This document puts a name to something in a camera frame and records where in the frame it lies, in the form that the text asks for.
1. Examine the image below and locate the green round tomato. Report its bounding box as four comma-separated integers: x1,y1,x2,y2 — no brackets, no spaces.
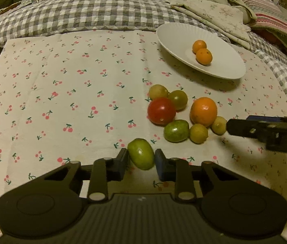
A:
163,120,189,143

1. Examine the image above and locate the green oval tomato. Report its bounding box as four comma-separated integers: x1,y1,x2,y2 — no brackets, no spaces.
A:
127,138,154,170

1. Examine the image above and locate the yellow small fruit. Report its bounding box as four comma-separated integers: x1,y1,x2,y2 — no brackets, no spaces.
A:
211,116,227,135
190,124,209,144

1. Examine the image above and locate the red tomato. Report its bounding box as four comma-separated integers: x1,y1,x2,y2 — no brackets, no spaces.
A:
147,97,176,125

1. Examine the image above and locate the large orange mandarin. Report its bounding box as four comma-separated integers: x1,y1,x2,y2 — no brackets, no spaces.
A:
190,97,217,128

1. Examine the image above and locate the green-red tomato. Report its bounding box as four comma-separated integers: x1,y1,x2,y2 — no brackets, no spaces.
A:
168,90,188,111

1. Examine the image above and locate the yellow-green tomato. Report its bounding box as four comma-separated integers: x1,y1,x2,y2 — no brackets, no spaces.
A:
148,84,169,100

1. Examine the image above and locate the colourful book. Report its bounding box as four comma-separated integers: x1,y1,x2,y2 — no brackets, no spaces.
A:
258,29,287,56

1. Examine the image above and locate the cherry print cloth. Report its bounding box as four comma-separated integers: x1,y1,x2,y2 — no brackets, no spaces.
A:
0,31,287,239

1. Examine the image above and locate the white paper plate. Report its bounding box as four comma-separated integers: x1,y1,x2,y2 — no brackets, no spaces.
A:
156,23,246,79

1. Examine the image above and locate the small orange kumquat front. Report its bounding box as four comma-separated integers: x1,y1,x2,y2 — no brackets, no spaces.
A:
195,48,213,65

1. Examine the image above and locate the small orange kumquat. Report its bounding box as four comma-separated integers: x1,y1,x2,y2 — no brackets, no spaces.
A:
192,40,207,54
195,48,213,65

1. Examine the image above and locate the striped patterned pillow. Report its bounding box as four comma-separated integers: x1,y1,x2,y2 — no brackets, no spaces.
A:
242,0,287,36

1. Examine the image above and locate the small orange kumquat back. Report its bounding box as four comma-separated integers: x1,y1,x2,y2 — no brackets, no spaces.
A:
192,40,207,54

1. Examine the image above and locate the folded floral cloth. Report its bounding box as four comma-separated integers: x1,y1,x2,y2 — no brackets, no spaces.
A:
167,0,250,49

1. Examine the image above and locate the grey checkered blanket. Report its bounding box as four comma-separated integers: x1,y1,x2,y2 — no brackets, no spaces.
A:
0,0,287,96

